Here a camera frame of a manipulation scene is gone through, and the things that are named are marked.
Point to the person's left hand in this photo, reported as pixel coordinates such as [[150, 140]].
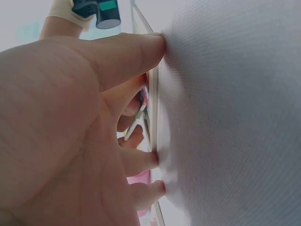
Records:
[[58, 113]]

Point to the person's right hand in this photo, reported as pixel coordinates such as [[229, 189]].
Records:
[[131, 122]]

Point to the person's left thumb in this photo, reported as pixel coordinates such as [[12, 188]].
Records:
[[124, 55]]

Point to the person's right fingers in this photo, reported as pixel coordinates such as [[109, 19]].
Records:
[[136, 137]]

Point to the thin green and white card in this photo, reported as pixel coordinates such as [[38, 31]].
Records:
[[134, 124]]

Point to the pink object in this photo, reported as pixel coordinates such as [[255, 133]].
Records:
[[141, 178]]

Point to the black wrist band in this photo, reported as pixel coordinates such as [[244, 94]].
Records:
[[104, 15]]

